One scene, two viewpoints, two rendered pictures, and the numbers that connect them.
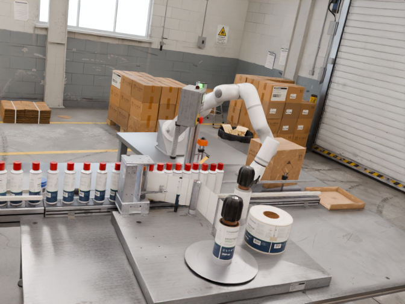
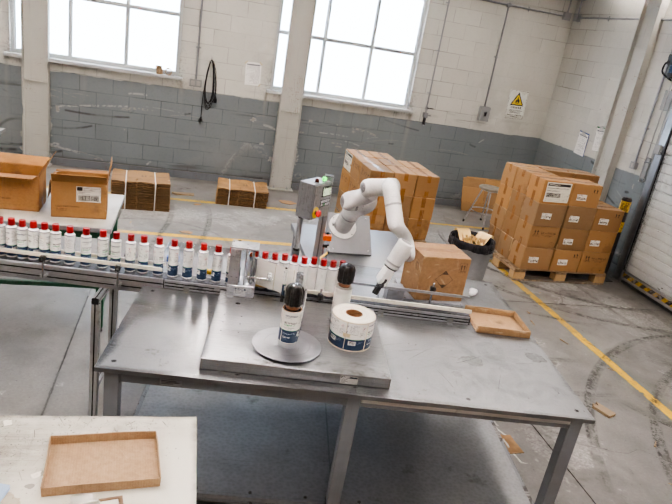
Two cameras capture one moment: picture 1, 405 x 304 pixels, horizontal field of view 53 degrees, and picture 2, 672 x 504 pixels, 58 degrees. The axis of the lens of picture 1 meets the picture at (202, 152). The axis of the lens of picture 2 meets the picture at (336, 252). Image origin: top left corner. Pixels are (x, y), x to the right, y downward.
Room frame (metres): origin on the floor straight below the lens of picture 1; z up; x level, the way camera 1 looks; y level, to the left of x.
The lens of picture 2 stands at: (-0.69, -1.12, 2.20)
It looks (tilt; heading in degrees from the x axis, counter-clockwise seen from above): 20 degrees down; 21
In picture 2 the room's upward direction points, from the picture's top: 10 degrees clockwise
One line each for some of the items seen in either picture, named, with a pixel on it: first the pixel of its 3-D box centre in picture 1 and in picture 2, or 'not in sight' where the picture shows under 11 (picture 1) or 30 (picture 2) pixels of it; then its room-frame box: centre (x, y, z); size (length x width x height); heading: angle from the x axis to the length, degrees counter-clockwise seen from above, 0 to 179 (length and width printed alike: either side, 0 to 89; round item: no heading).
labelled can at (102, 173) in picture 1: (100, 182); (217, 263); (1.82, 0.47, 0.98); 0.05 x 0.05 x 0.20
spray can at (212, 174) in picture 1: (210, 181); (331, 278); (2.09, -0.07, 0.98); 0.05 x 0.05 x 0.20
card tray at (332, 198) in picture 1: (334, 197); (496, 321); (2.54, -0.92, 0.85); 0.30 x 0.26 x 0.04; 117
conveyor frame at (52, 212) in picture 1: (200, 201); (320, 298); (2.08, -0.04, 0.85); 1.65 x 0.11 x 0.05; 117
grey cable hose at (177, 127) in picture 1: (175, 140); (298, 232); (2.10, 0.16, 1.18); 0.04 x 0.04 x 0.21
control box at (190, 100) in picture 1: (191, 105); (314, 198); (2.11, 0.10, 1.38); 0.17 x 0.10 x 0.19; 172
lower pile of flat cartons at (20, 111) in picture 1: (25, 111); (241, 192); (5.83, 2.73, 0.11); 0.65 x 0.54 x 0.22; 123
